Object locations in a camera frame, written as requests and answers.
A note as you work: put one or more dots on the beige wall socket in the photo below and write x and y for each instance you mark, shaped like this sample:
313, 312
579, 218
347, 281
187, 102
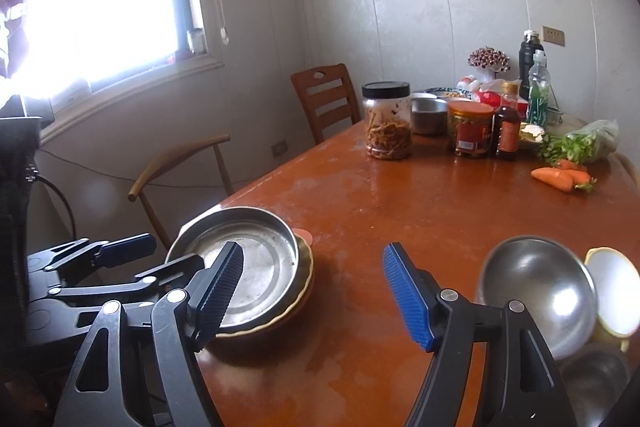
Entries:
553, 36

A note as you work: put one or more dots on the red and white packet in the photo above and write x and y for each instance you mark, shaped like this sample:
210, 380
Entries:
492, 94

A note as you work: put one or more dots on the patterned bowl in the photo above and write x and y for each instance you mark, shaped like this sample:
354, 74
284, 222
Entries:
445, 93

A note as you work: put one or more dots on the red-lidded jar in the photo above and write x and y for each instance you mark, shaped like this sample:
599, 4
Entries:
470, 132

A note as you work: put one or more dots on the black thermos flask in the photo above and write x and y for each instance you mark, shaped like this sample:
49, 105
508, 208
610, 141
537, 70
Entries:
527, 62

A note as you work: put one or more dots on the carrot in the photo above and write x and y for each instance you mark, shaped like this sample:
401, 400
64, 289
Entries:
550, 178
582, 181
570, 165

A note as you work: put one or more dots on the small glass jar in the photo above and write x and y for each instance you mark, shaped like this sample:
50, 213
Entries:
195, 41

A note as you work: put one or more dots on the large steel basin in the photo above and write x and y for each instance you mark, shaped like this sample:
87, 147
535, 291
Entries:
595, 382

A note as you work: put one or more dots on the flower ornament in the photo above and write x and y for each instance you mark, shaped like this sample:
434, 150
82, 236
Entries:
489, 59

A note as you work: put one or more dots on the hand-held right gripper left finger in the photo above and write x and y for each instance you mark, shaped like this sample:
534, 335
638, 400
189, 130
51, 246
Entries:
222, 287

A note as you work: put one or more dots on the small steel container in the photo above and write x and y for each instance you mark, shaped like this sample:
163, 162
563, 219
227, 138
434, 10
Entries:
429, 117

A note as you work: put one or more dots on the shallow steel pan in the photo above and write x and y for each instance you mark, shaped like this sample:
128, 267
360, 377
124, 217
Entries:
265, 257

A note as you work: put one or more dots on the dark sauce bottle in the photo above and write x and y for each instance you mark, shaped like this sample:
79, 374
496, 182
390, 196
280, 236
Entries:
506, 132

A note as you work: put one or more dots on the light wooden armchair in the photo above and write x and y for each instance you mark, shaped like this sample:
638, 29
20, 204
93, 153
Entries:
629, 169
175, 157

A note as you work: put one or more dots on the yellow shell-shaped plate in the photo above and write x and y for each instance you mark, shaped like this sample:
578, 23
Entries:
300, 277

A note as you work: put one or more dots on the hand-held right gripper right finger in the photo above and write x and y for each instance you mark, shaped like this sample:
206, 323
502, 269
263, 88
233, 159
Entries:
407, 302

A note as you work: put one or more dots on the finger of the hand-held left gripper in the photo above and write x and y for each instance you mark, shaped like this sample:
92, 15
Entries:
165, 274
125, 248

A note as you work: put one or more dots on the plastic bag of greens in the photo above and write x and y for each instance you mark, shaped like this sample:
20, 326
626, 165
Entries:
580, 142

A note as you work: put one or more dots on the gold foil packet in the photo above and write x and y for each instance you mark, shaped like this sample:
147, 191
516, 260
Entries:
532, 134

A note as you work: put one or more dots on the black-lidded plastic jar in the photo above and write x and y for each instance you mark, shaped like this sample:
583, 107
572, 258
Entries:
387, 127

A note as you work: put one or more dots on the steel bowl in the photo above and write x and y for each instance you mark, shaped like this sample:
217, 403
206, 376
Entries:
537, 292

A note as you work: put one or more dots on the clear plastic bottle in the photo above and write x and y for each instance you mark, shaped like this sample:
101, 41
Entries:
539, 97

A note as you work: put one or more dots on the brown wooden chair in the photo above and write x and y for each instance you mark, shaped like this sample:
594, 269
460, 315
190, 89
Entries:
325, 102

